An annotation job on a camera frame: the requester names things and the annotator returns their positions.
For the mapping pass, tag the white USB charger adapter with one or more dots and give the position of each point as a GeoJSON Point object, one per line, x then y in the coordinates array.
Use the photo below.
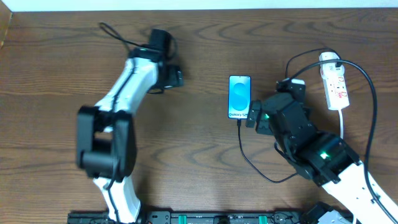
{"type": "Point", "coordinates": [331, 69]}

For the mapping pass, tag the blue smartphone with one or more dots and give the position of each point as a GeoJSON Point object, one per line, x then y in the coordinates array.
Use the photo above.
{"type": "Point", "coordinates": [239, 96]}

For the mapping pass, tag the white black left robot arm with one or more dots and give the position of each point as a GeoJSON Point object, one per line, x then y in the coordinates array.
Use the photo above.
{"type": "Point", "coordinates": [105, 141]}

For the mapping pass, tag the white power strip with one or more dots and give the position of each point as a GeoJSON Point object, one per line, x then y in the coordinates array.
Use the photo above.
{"type": "Point", "coordinates": [336, 93]}

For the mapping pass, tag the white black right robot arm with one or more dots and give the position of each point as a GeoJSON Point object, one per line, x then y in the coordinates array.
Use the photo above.
{"type": "Point", "coordinates": [321, 157]}

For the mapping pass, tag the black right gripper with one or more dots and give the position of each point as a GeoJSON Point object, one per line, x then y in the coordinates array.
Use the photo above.
{"type": "Point", "coordinates": [262, 115]}

